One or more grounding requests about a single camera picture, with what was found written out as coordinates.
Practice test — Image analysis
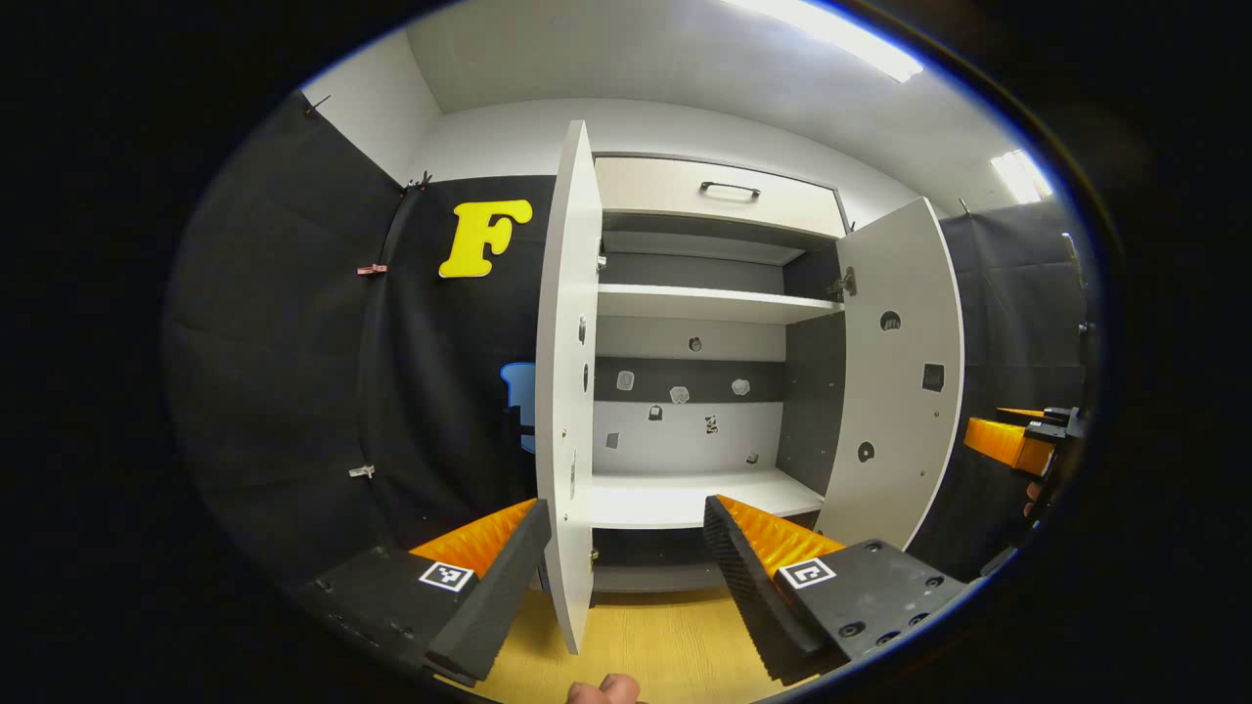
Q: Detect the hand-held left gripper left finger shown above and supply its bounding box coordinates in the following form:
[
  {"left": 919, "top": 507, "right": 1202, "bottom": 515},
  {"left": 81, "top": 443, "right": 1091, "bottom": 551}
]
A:
[{"left": 298, "top": 497, "right": 554, "bottom": 687}]

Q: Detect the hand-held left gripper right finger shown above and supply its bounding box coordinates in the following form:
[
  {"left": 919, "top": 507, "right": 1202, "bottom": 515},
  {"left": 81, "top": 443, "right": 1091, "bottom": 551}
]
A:
[{"left": 702, "top": 494, "right": 984, "bottom": 687}]

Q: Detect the beige cabinet door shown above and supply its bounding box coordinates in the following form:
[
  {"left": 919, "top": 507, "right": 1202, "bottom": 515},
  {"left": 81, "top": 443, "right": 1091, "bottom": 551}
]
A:
[
  {"left": 533, "top": 119, "right": 604, "bottom": 656},
  {"left": 814, "top": 198, "right": 966, "bottom": 550}
]

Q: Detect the beige double-door shoe cabinet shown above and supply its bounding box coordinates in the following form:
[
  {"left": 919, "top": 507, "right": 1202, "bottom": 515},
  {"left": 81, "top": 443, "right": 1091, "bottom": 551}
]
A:
[{"left": 533, "top": 152, "right": 964, "bottom": 594}]

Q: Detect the white cabinet bottom shelf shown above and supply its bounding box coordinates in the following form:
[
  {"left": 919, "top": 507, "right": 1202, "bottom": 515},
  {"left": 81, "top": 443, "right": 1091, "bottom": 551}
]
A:
[{"left": 590, "top": 467, "right": 827, "bottom": 531}]

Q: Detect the white cabinet shelf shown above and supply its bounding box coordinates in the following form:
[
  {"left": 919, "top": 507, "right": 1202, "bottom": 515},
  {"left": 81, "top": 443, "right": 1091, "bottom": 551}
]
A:
[
  {"left": 597, "top": 284, "right": 845, "bottom": 326},
  {"left": 590, "top": 467, "right": 827, "bottom": 531}
]

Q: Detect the beige cabinet drawer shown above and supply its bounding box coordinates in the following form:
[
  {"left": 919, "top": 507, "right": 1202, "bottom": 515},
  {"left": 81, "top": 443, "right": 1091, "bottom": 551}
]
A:
[{"left": 594, "top": 156, "right": 848, "bottom": 239}]

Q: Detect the small ceiling light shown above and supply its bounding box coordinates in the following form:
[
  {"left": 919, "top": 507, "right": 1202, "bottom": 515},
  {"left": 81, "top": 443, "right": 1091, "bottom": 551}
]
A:
[{"left": 990, "top": 149, "right": 1055, "bottom": 204}]

